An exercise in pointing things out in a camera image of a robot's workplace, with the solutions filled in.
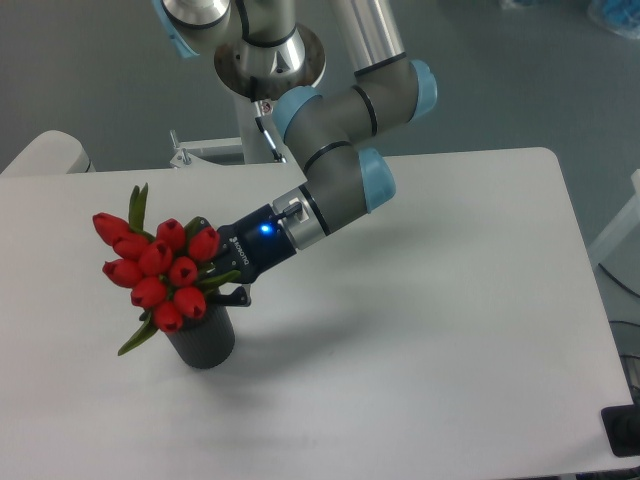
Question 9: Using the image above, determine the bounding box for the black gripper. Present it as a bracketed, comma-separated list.
[189, 204, 296, 306]

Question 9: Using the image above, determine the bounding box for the white furniture on right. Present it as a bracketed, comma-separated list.
[587, 170, 639, 270]

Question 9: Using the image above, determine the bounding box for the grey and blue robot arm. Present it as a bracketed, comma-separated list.
[154, 1, 438, 306]

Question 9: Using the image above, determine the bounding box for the white chair on left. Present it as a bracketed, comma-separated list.
[1, 130, 96, 178]

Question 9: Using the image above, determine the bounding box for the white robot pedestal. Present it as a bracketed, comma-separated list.
[168, 24, 353, 170]

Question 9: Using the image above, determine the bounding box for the black box at table edge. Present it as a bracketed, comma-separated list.
[601, 405, 639, 458]

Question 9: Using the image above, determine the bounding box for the blue plastic bag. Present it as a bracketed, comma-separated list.
[587, 0, 639, 40]

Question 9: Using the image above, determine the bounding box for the black ribbed vase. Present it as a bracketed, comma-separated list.
[166, 304, 235, 369]

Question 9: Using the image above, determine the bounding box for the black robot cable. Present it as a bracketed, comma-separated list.
[247, 74, 289, 164]

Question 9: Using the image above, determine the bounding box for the red tulip bouquet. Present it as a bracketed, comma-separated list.
[92, 185, 240, 356]

